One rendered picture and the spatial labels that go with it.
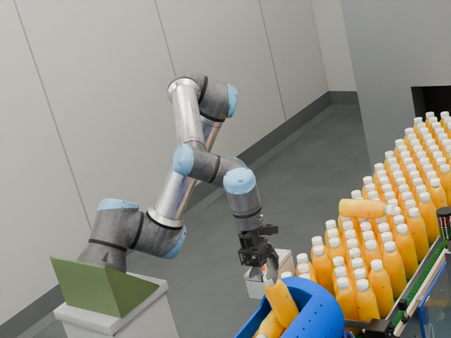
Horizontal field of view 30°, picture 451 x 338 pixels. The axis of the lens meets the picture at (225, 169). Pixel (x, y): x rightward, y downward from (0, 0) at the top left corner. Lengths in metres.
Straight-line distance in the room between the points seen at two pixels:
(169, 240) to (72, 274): 0.38
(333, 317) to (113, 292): 0.81
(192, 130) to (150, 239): 0.71
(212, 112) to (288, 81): 4.35
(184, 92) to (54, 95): 2.70
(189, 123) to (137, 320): 0.88
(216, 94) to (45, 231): 2.74
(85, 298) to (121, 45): 2.98
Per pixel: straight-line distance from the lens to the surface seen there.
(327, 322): 2.71
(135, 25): 5.99
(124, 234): 3.19
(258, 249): 2.49
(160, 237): 3.21
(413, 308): 3.14
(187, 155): 2.48
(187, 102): 2.80
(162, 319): 3.30
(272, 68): 7.16
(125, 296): 3.11
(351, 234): 3.23
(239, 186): 2.40
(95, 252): 3.16
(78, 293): 3.23
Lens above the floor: 2.64
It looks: 22 degrees down
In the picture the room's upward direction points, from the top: 15 degrees counter-clockwise
